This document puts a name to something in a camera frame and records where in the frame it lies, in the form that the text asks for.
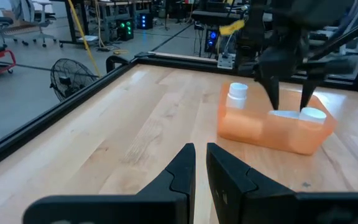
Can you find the computer tower green lights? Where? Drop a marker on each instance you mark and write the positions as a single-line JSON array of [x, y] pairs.
[[125, 29]]

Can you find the black framed workbench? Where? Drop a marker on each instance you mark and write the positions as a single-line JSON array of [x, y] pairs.
[[75, 21]]

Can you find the yellow tag on arm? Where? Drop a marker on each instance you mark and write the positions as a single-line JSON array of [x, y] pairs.
[[232, 28]]

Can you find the black table edge rail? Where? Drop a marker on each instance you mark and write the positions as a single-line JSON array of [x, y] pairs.
[[57, 109]]

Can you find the white pill bottle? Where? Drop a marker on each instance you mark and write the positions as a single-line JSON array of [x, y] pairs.
[[237, 95], [283, 114], [312, 115]]

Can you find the computer tower blue lights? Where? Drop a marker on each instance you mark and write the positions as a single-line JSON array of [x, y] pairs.
[[145, 21]]

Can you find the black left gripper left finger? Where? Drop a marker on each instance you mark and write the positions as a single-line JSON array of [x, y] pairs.
[[154, 205]]

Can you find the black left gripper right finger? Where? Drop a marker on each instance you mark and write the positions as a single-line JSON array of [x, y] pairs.
[[244, 199]]

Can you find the black floor fan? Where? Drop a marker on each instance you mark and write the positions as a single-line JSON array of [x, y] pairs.
[[70, 79]]

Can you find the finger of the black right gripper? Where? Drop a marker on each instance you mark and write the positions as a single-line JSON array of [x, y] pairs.
[[307, 93], [272, 91]]

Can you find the grey metal bracket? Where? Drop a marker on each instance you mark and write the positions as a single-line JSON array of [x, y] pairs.
[[225, 61]]

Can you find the orange translucent plastic basket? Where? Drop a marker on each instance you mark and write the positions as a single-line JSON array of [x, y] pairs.
[[259, 127]]

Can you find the computer tower round blue light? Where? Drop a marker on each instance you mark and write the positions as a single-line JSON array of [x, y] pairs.
[[211, 40]]

